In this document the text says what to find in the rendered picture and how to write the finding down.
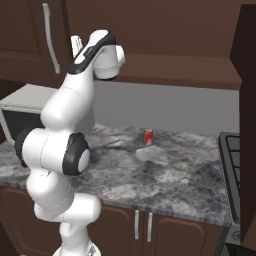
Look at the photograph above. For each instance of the brown upper cabinet door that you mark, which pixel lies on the brown upper cabinet door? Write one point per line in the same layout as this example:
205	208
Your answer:
23	33

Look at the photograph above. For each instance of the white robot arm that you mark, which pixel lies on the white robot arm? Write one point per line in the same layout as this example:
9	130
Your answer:
68	110

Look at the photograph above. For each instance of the wide brown upper cabinet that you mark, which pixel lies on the wide brown upper cabinet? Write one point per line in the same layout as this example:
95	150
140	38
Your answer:
166	36

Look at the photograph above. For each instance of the brown lower cabinet door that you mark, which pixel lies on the brown lower cabinet door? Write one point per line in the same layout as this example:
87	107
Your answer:
116	230
183	236
23	220

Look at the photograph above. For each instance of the black hob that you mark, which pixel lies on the black hob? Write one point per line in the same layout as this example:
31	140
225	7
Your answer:
231	156

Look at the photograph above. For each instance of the white microwave oven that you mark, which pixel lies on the white microwave oven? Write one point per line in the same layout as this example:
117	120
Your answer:
23	103

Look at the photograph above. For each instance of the brown cabinet door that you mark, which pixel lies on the brown cabinet door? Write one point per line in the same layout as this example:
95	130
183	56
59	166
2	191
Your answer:
23	33
116	230
23	220
183	236

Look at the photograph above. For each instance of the tall dark brown side panel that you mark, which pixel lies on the tall dark brown side panel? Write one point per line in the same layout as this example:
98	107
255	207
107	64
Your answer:
248	116

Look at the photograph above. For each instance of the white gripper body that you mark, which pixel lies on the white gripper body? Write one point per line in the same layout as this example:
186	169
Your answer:
76	45

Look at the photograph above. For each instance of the red soda can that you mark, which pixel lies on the red soda can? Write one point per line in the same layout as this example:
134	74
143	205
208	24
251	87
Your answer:
148	137

